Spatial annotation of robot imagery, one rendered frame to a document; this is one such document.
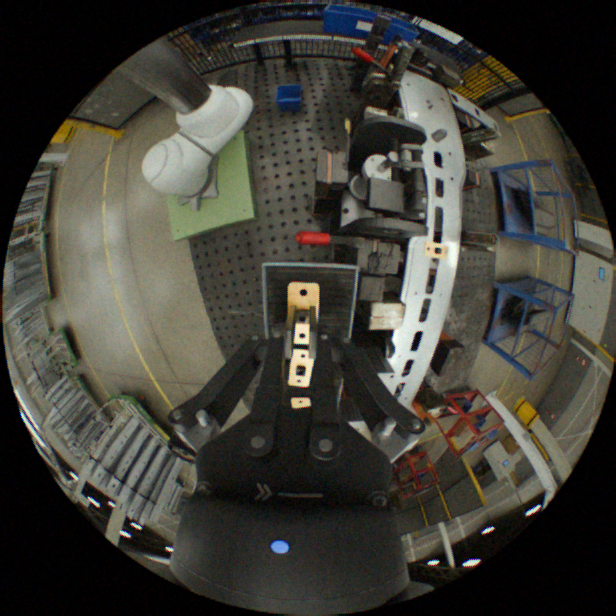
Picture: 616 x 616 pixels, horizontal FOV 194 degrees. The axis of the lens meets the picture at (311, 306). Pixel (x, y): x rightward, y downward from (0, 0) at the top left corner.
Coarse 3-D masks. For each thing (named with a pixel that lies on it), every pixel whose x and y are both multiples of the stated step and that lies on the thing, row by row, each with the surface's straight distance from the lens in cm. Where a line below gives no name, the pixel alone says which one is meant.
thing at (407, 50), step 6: (402, 42) 55; (408, 42) 57; (402, 48) 54; (408, 48) 54; (414, 48) 56; (420, 48) 56; (396, 54) 59; (402, 54) 55; (408, 54) 55; (420, 54) 56; (396, 60) 59; (402, 60) 56; (408, 60) 56; (396, 66) 58; (402, 66) 58; (396, 72) 59; (402, 72) 59; (396, 78) 60
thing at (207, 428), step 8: (200, 416) 10; (208, 416) 10; (200, 424) 11; (208, 424) 11; (216, 424) 11; (184, 432) 11; (192, 432) 11; (200, 432) 10; (208, 432) 10; (216, 432) 11; (184, 440) 12; (192, 440) 10; (200, 440) 10; (208, 440) 10
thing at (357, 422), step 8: (344, 384) 79; (344, 392) 76; (344, 400) 72; (352, 400) 73; (344, 408) 70; (352, 408) 71; (344, 416) 67; (352, 416) 68; (360, 416) 69; (352, 424) 68; (360, 424) 69
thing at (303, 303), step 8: (288, 288) 22; (296, 288) 22; (304, 288) 22; (312, 288) 22; (288, 296) 22; (296, 296) 22; (304, 296) 22; (312, 296) 22; (288, 304) 23; (296, 304) 22; (304, 304) 22; (312, 304) 22; (296, 312) 22; (304, 312) 22; (296, 320) 22; (304, 320) 22; (296, 328) 24; (304, 328) 24; (296, 336) 24
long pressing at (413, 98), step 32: (416, 96) 73; (448, 96) 88; (448, 128) 72; (448, 160) 63; (448, 192) 59; (448, 224) 57; (416, 256) 50; (448, 256) 57; (416, 288) 52; (448, 288) 59; (416, 320) 55; (416, 352) 62; (416, 384) 73
